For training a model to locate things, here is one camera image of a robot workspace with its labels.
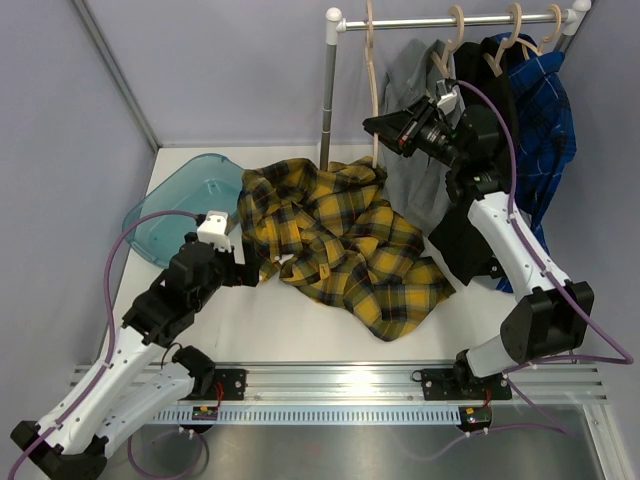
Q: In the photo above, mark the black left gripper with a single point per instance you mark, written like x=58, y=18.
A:
x=241, y=274

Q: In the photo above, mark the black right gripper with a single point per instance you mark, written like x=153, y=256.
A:
x=401, y=130

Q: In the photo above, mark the yellow plaid shirt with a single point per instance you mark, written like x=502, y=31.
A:
x=333, y=236

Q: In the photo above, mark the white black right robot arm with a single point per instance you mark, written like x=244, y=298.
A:
x=547, y=319

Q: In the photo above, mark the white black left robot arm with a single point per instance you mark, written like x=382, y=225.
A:
x=75, y=440

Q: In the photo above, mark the wooden hanger of grey shirt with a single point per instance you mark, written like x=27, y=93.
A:
x=442, y=61

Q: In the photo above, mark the black shirt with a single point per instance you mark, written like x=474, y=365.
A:
x=485, y=165

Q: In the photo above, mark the wooden hanger of black shirt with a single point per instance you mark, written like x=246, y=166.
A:
x=494, y=61

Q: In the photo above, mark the blue plaid shirt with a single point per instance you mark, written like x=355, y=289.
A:
x=547, y=142

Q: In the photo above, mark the teal plastic tub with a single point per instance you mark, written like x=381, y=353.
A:
x=207, y=182

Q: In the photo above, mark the white metal clothes rack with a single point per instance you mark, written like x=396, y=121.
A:
x=566, y=24

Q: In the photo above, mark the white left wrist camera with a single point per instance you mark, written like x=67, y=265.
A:
x=213, y=231

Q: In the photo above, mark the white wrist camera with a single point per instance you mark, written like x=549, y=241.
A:
x=446, y=96
x=213, y=231

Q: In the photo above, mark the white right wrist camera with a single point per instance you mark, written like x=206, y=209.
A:
x=446, y=96

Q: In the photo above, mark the aluminium mounting rail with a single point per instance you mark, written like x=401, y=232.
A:
x=400, y=383

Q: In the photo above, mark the white slotted cable duct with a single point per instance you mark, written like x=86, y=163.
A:
x=308, y=415

